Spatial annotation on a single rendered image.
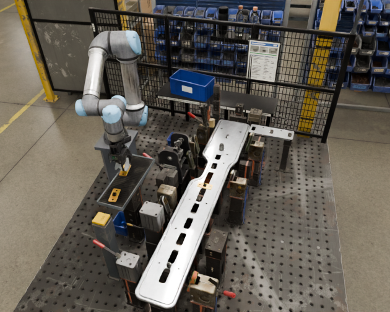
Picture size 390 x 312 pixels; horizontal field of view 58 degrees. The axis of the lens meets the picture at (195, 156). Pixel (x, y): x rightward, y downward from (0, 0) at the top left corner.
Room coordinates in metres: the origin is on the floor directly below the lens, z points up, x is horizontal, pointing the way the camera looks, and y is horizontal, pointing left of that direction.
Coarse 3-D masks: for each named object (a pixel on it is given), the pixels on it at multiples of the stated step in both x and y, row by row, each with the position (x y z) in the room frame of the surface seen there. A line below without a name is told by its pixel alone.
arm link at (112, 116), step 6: (108, 108) 1.27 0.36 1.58; (114, 108) 1.27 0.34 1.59; (108, 114) 1.23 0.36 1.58; (114, 114) 1.24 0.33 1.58; (120, 114) 1.26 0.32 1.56; (108, 120) 1.23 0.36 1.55; (114, 120) 1.23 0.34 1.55; (120, 120) 1.25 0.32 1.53; (108, 126) 1.23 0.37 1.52; (114, 126) 1.23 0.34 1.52; (120, 126) 1.25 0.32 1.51; (108, 132) 1.23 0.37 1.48; (114, 132) 1.23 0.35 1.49; (120, 132) 1.24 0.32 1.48
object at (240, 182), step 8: (232, 184) 1.36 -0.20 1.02; (240, 184) 1.34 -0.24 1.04; (232, 192) 1.36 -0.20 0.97; (240, 192) 1.35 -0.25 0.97; (232, 200) 1.36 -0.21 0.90; (240, 200) 1.34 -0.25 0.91; (232, 208) 1.36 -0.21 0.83; (240, 208) 1.34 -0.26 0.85; (232, 216) 1.35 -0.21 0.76; (240, 216) 1.34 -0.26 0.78; (232, 224) 1.34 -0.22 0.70; (240, 224) 1.33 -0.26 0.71
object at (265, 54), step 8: (248, 40) 2.33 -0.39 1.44; (256, 40) 2.31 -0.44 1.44; (264, 40) 2.29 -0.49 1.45; (248, 48) 2.33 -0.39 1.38; (256, 48) 2.31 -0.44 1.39; (264, 48) 2.29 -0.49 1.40; (272, 48) 2.27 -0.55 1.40; (280, 48) 2.25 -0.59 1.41; (248, 56) 2.33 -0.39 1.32; (256, 56) 2.31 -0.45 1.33; (264, 56) 2.29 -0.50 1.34; (272, 56) 2.27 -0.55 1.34; (248, 64) 2.33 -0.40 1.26; (256, 64) 2.31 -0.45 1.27; (264, 64) 2.29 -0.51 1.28; (272, 64) 2.27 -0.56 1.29; (256, 72) 2.30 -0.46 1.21; (264, 72) 2.28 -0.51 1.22; (272, 72) 2.27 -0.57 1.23; (256, 80) 2.30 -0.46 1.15; (264, 80) 2.28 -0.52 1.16; (272, 80) 2.26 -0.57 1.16
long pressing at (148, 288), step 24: (216, 144) 1.75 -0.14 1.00; (240, 144) 1.74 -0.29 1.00; (216, 168) 1.52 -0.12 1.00; (192, 192) 1.33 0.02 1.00; (216, 192) 1.33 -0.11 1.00; (192, 216) 1.16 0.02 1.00; (168, 240) 1.02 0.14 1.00; (192, 240) 1.01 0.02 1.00; (144, 288) 0.77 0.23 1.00; (168, 288) 0.77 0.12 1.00
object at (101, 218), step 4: (100, 212) 1.06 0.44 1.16; (96, 216) 1.04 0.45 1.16; (100, 216) 1.04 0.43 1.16; (104, 216) 1.04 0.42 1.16; (108, 216) 1.04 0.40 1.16; (92, 220) 1.02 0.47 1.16; (96, 220) 1.01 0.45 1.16; (100, 220) 1.01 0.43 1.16; (104, 220) 1.01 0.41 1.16; (100, 224) 1.00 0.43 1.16; (104, 224) 1.00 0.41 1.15
